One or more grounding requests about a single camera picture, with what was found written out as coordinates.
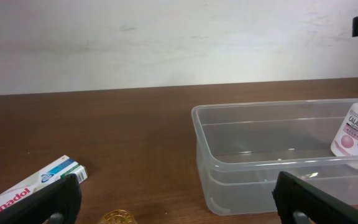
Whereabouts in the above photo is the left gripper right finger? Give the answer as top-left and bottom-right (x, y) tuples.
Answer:
(272, 171), (358, 224)

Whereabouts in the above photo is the clear plastic container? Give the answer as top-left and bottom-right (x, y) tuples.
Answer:
(191, 99), (358, 215)

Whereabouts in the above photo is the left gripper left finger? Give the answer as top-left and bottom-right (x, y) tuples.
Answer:
(0, 174), (82, 224)

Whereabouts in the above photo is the small gold lid jar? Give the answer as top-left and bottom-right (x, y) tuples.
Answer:
(98, 209), (137, 224)

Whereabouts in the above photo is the white Panadol box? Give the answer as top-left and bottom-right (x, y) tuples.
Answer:
(0, 155), (88, 212)

